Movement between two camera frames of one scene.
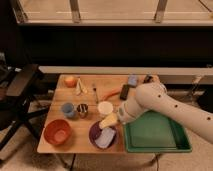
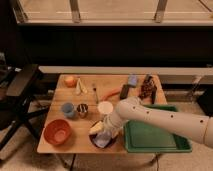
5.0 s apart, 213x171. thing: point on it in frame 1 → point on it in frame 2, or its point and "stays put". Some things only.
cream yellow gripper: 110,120 → 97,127
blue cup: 68,110 stays put
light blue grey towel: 105,138 stays put
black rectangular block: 124,93 stays put
